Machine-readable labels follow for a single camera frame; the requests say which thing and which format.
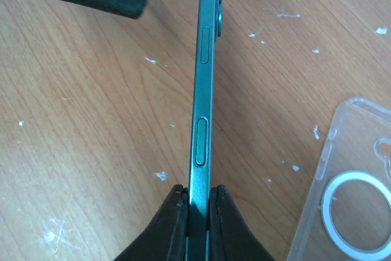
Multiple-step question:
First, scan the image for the clear magsafe phone case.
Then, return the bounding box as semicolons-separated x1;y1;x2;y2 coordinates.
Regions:
288;97;390;260

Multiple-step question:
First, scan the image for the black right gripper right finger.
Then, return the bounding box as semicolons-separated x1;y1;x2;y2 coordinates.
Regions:
209;185;274;260

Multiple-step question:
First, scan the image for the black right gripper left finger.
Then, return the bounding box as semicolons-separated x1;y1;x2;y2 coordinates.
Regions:
115;185;189;261

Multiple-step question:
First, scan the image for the teal phone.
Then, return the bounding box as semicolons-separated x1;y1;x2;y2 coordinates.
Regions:
185;0;223;260

